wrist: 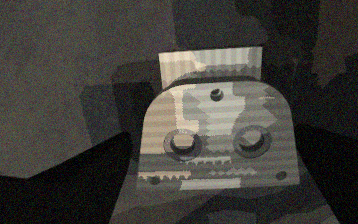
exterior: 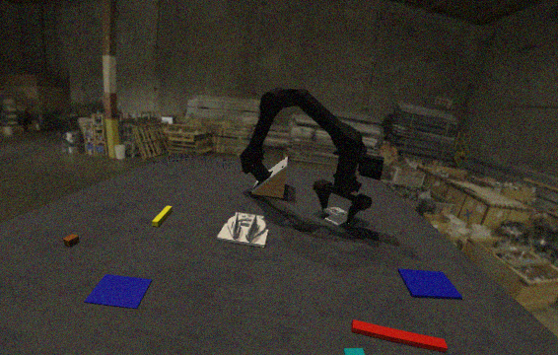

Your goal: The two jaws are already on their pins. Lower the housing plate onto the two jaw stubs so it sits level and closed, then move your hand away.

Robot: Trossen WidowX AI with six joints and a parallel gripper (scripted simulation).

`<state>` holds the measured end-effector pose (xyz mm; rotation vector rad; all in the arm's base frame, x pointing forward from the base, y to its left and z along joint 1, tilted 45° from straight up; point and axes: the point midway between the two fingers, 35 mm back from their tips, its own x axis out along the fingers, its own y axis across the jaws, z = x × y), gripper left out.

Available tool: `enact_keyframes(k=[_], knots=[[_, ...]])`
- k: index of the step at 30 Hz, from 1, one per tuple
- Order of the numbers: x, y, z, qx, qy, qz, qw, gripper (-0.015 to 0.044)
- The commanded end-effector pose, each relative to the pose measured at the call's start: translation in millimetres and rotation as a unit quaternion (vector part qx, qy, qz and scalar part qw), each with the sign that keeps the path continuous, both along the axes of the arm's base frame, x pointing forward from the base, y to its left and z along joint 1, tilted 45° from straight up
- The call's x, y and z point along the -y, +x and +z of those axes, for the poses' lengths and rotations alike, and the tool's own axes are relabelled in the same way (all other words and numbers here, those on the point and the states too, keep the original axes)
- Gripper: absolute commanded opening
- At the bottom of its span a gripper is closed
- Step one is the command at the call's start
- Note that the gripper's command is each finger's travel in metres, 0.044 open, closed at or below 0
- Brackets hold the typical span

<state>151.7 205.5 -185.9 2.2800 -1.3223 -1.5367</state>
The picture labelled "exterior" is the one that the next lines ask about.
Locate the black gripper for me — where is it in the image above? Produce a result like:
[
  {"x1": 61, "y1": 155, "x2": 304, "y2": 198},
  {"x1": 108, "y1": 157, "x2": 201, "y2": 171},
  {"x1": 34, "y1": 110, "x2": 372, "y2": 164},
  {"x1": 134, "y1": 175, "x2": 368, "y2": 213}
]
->
[{"x1": 313, "y1": 170, "x2": 372, "y2": 224}]

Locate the yellow rectangular bar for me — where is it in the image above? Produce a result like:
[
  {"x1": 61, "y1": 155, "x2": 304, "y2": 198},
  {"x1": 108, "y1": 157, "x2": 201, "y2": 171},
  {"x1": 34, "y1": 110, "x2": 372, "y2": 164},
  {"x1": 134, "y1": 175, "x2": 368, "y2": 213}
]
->
[{"x1": 152, "y1": 206, "x2": 173, "y2": 227}]

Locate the blue flat square panel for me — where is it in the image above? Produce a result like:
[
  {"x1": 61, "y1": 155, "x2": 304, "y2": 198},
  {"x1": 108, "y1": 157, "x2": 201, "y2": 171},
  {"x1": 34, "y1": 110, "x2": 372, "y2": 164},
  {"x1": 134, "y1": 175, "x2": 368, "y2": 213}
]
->
[{"x1": 84, "y1": 274, "x2": 152, "y2": 309}]

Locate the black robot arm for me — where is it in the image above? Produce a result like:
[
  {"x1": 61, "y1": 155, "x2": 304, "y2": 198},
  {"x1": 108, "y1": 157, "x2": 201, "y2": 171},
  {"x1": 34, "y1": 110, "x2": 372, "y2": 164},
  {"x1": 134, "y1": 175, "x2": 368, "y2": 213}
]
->
[{"x1": 240, "y1": 87, "x2": 384, "y2": 185}]

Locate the red flat bar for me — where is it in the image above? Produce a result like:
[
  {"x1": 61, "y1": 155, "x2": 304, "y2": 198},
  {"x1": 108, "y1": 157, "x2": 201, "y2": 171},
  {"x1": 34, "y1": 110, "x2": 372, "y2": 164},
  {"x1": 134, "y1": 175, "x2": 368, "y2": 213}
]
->
[{"x1": 351, "y1": 319, "x2": 449, "y2": 352}]

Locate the blue flat plate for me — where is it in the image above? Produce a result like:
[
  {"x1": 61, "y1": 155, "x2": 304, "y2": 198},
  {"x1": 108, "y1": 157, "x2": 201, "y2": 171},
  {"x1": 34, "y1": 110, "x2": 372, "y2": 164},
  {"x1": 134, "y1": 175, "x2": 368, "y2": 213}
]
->
[{"x1": 397, "y1": 268, "x2": 462, "y2": 300}]

